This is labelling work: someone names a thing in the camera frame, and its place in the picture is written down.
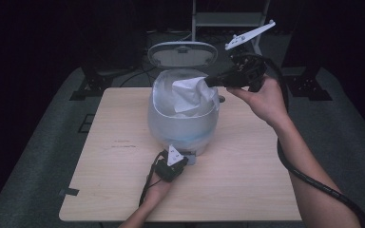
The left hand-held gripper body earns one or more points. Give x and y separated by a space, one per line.
171 164

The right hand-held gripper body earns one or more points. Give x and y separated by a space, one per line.
248 71

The white paper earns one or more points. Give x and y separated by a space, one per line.
188 95

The white pedal trash can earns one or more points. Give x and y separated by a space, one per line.
180 133

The person's left hand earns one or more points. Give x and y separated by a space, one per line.
158 190

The person's right hand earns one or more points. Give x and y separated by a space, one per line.
266 101

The round table grommet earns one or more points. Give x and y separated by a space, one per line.
222 99

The white metal stand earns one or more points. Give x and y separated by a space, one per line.
228 19

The dark stand base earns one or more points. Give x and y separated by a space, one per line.
92 85
307 85

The dark floor plate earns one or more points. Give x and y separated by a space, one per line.
86 123

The grey tape strip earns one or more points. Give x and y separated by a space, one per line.
69 191

